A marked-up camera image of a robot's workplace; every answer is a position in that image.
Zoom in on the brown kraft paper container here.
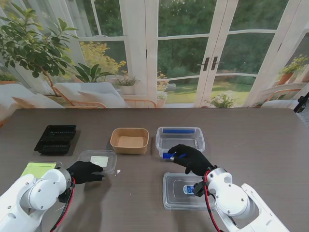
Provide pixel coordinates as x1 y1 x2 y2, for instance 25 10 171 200
110 128 149 155

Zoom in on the clear lid with white label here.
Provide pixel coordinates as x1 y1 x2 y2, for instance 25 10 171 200
76 149 118 175

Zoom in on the clear lid with blue label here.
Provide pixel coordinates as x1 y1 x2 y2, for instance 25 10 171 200
162 171 217 211

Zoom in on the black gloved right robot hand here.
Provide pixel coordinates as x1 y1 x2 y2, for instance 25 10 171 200
168 144 214 176

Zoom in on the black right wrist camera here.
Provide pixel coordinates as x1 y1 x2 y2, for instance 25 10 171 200
192 181 206 197

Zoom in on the clear lid with green label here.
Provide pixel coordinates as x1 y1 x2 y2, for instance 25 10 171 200
21 161 63 178

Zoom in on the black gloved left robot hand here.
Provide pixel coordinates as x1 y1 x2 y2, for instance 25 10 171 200
66 160 106 185

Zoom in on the printed garden backdrop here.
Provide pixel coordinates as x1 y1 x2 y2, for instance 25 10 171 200
0 0 309 110

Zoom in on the red cable on right arm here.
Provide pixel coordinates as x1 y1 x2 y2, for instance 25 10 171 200
204 170 224 232

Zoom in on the clear box with blue clips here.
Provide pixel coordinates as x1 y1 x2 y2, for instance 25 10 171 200
155 126 206 161

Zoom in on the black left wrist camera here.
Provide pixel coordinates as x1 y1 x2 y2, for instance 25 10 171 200
57 190 70 203

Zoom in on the black plastic tray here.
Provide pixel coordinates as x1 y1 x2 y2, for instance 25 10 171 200
33 125 77 155

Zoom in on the black tripod stand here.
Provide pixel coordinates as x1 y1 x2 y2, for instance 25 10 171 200
293 95 309 114

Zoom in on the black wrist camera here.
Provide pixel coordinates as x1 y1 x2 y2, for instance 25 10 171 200
57 190 70 203
192 181 206 197

